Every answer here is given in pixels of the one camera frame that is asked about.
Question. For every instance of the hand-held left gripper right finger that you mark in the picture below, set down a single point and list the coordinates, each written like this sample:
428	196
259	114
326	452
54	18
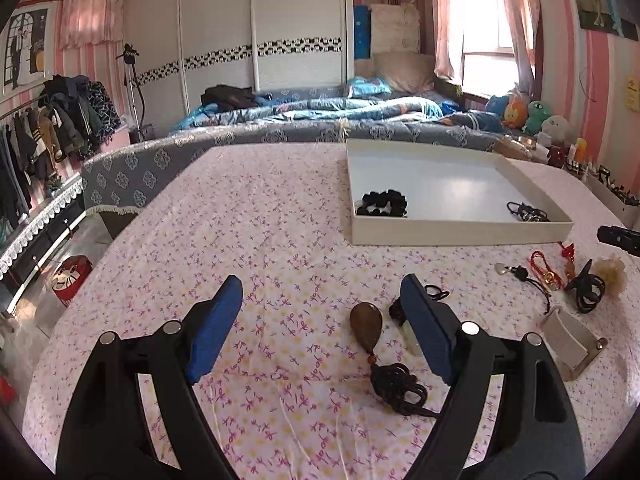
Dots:
427	330

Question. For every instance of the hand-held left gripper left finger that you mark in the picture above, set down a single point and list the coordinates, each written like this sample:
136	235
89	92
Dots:
215	330

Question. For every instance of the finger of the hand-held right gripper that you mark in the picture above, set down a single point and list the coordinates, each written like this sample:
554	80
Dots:
620	239

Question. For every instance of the black hair clip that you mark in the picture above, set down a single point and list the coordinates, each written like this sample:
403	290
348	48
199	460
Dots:
582	277

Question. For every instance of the grey metal stand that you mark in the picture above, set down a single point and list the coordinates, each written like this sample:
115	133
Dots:
570	340

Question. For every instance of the white rectangular tray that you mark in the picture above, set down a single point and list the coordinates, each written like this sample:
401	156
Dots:
450	190

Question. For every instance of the white organizer box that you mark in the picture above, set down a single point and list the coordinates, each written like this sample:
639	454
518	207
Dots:
612	195

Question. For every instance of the orange bottle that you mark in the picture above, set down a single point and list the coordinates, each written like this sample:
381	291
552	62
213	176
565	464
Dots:
581	150

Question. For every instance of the pile of cosmetics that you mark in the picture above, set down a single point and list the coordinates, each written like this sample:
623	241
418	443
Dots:
530	149

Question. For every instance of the white plush toy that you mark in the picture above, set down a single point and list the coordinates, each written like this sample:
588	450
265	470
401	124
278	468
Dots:
555	127

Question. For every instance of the green plush toy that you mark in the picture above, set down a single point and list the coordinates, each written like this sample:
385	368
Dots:
537	116

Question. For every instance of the red white drum stool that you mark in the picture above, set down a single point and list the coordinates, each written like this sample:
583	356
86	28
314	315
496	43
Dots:
72	280

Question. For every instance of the orange plush toy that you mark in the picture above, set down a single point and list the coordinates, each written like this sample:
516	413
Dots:
515	112

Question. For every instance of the grey patterned bedcover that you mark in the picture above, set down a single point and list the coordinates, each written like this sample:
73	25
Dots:
200	155

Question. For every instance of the blue plush toy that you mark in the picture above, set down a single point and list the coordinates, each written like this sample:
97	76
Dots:
496	105

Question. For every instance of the lace covered dark cabinet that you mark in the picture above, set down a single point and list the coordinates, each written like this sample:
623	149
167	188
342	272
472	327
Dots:
40	225

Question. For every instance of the dark clothing pile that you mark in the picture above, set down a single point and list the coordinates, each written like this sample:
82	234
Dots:
230	96

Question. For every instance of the pink window curtain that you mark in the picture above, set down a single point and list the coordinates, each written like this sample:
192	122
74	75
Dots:
520	20
446	20

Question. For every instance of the blue quilt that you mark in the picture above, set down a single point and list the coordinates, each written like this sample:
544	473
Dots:
325	107

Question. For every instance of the blue cartoon pillow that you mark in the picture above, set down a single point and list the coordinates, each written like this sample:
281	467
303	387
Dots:
367	86

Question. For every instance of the window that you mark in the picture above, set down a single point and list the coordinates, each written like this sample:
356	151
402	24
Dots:
482	25

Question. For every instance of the beige pillow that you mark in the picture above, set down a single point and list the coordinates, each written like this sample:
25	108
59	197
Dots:
402	71

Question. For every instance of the clothes rack with clothes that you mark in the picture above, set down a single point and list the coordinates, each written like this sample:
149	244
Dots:
55	120

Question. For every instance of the beige storage bag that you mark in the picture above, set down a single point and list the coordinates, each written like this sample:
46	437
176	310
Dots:
395	27

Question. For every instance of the blue upright board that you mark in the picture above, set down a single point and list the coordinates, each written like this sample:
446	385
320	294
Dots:
361	30

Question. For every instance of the white sliding wardrobe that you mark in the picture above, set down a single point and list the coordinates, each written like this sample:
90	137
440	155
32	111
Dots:
225	20

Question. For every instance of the short pink curtain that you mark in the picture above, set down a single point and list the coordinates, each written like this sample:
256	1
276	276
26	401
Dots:
92	20

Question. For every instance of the yellow wall note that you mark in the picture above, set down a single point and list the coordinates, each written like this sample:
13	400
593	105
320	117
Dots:
634	92

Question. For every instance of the unframed wall poster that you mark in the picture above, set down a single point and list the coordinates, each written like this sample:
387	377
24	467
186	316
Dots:
602	0

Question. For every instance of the camera tripod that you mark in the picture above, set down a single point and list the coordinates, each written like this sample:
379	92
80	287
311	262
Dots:
132	90

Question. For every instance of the framed wall poster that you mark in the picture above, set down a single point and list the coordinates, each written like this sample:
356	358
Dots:
25	47

